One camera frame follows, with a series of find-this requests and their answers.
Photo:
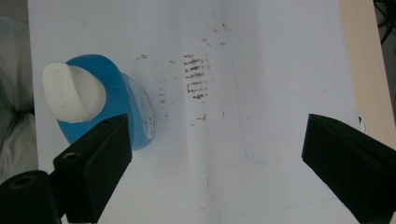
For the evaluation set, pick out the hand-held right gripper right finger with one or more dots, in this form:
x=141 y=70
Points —
x=351 y=161

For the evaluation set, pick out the white crumpled cloth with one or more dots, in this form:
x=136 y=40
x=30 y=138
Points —
x=15 y=93

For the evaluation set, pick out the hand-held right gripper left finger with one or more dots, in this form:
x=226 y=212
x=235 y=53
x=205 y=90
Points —
x=93 y=161

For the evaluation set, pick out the blue bottle with white cap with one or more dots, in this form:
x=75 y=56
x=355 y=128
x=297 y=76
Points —
x=115 y=81

